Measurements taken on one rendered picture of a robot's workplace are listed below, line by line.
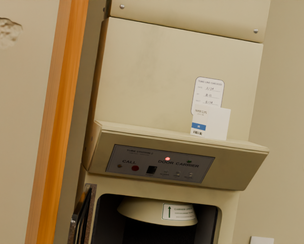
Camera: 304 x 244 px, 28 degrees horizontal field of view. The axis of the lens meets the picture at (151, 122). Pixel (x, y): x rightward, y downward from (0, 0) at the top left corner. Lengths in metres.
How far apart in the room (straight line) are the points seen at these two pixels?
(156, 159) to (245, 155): 0.17
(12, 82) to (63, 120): 0.53
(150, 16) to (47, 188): 0.38
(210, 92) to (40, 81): 0.54
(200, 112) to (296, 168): 0.69
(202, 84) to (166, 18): 0.15
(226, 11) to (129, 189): 0.40
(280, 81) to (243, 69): 0.51
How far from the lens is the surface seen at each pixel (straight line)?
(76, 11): 1.09
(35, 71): 1.60
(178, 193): 1.23
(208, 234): 1.32
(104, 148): 1.10
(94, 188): 1.20
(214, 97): 1.23
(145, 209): 1.26
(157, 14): 1.20
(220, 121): 1.15
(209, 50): 1.22
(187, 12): 1.21
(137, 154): 1.12
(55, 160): 1.09
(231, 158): 1.15
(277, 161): 1.76
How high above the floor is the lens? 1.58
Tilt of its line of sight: 3 degrees down
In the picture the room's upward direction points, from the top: 9 degrees clockwise
